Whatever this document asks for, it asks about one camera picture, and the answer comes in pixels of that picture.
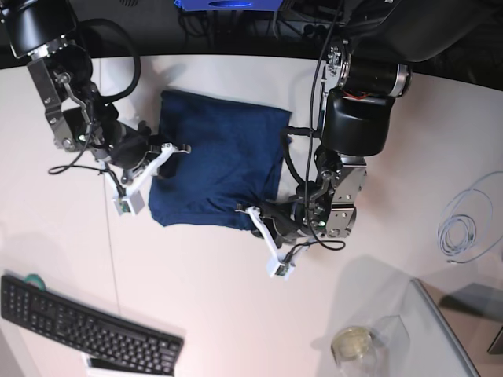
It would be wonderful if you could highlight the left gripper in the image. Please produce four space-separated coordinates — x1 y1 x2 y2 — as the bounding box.
258 199 310 246

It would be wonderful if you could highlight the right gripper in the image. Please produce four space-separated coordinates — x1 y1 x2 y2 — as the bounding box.
105 125 175 170

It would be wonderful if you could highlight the dark blue t-shirt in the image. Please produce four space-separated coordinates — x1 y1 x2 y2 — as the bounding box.
149 90 292 231

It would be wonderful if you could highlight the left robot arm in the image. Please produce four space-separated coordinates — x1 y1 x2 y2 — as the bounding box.
248 1 502 251

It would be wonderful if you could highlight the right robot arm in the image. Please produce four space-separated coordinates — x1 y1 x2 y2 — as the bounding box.
1 1 172 179

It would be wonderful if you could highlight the clear glass jar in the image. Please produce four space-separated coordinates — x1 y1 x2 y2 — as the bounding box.
331 325 382 377

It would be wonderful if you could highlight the blue box with hole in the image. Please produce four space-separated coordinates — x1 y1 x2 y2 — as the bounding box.
174 0 283 12

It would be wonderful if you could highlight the green tape roll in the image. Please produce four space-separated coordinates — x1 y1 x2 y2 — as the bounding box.
23 273 46 291

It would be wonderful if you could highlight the black computer keyboard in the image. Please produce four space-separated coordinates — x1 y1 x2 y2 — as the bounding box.
1 275 184 376

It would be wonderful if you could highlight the white power strip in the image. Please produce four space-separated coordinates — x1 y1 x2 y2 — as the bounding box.
301 24 338 40

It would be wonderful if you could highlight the coiled white cable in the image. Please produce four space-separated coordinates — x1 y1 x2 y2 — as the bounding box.
437 170 503 265

